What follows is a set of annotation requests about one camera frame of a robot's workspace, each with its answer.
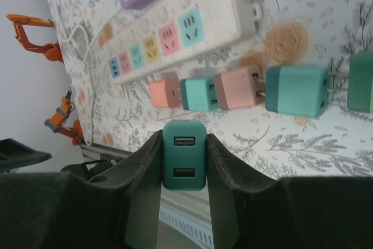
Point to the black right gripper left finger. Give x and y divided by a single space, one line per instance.
58 217

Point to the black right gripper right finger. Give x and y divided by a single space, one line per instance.
306 217

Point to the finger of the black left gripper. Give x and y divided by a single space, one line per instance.
20 155

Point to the teal USB plug adapter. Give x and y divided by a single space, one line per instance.
195 94
297 91
184 155

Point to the green USB plug adapter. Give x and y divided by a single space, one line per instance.
361 82

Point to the pink brown USB plug adapter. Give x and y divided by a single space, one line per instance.
237 87

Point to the orange-pink USB plug adapter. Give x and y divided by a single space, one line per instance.
160 93

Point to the white power strip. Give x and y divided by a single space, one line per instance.
218 4

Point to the floral tablecloth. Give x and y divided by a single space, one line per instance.
291 150

